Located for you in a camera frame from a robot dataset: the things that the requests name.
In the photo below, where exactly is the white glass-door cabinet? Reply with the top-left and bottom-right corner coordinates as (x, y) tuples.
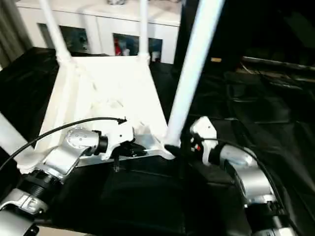
(16, 0), (183, 64)

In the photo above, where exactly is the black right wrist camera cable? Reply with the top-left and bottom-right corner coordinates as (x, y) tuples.
(203, 138), (303, 236)

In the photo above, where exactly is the black backdrop cloth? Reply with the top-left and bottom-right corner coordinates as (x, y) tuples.
(173, 0), (315, 69)

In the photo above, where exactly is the white plastic table top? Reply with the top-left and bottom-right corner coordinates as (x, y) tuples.
(18, 55), (182, 173)

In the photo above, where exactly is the white plastic table leg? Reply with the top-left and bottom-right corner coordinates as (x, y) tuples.
(0, 112), (37, 170)
(164, 0), (225, 154)
(38, 0), (73, 66)
(138, 0), (151, 62)

